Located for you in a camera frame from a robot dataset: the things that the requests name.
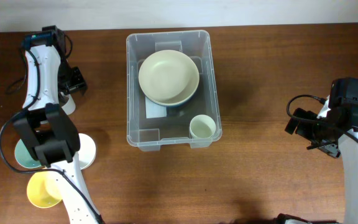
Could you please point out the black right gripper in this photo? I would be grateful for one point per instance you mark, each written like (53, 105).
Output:
(302, 129)

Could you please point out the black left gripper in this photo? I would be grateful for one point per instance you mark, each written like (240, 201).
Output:
(80, 83)

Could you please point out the grey plastic cup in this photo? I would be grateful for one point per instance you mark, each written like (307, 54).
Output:
(67, 103)

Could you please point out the white small bowl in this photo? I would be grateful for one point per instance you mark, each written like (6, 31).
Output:
(87, 152)

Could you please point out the blue large bowl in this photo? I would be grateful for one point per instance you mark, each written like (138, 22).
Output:
(178, 104)

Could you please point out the beige large bowl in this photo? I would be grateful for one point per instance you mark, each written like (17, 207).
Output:
(168, 76)

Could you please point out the green small bowl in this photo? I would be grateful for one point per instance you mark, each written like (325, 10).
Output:
(23, 157)

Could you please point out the yellow small bowl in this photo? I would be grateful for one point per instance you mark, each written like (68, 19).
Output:
(42, 190)

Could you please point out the cream plastic cup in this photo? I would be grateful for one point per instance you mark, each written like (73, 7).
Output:
(202, 126)

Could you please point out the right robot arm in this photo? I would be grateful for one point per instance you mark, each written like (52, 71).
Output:
(348, 146)

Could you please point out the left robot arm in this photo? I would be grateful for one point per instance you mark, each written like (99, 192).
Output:
(45, 129)

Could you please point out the white label in bin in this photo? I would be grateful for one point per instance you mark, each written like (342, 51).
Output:
(154, 110)

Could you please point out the clear plastic storage bin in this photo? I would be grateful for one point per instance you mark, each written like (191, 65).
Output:
(151, 134)

